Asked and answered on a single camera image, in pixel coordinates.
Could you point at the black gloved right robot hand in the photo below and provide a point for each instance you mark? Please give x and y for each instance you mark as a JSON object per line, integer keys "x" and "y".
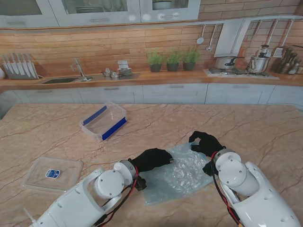
{"x": 209, "y": 144}

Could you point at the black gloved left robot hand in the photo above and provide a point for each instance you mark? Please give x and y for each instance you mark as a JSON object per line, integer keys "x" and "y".
{"x": 151, "y": 159}

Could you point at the clear plastic crate blue latches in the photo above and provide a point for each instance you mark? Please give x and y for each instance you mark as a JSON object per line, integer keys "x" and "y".
{"x": 101, "y": 120}

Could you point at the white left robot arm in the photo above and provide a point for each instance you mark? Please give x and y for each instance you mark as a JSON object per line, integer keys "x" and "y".
{"x": 71, "y": 205}

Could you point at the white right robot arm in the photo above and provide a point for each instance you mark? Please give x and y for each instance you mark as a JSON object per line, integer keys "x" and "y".
{"x": 255, "y": 201}

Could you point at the clear plastic lid blue label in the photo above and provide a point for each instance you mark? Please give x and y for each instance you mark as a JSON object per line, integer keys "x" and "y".
{"x": 52, "y": 175}

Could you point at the printed kitchen backdrop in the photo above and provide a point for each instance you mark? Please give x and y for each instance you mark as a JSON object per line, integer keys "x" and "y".
{"x": 94, "y": 47}

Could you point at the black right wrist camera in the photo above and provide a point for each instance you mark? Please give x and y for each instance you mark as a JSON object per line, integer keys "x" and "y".
{"x": 207, "y": 169}

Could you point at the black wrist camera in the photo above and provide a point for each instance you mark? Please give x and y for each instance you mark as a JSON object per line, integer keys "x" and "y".
{"x": 207, "y": 169}
{"x": 141, "y": 183}

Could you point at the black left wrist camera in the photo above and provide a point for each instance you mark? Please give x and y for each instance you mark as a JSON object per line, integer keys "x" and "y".
{"x": 141, "y": 183}

